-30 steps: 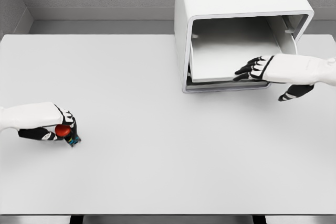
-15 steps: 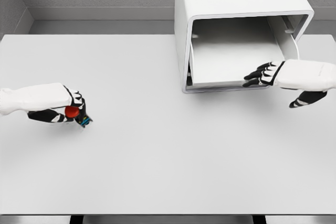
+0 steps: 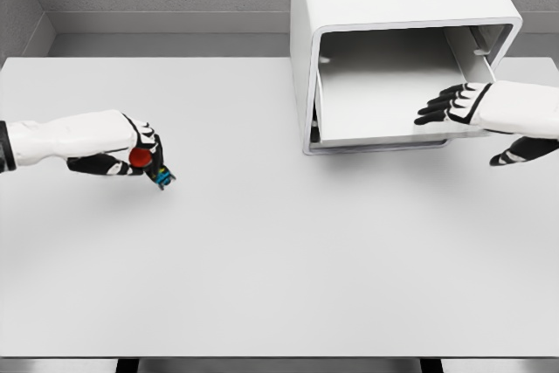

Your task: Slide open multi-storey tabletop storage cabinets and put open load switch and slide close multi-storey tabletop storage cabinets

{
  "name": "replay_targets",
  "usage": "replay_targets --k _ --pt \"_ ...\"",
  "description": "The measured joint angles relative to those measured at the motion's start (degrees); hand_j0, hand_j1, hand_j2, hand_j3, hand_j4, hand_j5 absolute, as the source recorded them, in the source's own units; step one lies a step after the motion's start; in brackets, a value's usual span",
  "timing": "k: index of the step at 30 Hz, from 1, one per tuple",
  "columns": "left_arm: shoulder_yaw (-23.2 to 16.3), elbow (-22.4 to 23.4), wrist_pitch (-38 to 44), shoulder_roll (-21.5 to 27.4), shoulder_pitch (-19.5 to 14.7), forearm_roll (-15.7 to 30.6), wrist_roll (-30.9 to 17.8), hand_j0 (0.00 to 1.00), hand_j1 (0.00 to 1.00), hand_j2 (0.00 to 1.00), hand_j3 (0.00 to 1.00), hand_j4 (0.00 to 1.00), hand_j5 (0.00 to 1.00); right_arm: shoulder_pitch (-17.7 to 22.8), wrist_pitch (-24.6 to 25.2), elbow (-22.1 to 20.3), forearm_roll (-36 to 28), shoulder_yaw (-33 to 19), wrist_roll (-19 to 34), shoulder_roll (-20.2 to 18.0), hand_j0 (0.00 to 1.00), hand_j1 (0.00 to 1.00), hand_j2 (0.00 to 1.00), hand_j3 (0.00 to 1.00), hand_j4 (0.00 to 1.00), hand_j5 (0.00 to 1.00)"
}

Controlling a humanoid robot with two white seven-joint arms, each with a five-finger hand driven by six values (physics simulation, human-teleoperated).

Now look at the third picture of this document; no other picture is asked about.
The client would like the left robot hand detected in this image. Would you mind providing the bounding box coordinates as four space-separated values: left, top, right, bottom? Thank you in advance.
66 109 166 178

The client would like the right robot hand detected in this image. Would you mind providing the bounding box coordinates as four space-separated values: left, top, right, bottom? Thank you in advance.
413 79 559 168

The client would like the white cabinet drawer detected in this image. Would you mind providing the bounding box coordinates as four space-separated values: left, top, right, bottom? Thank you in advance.
310 27 497 150

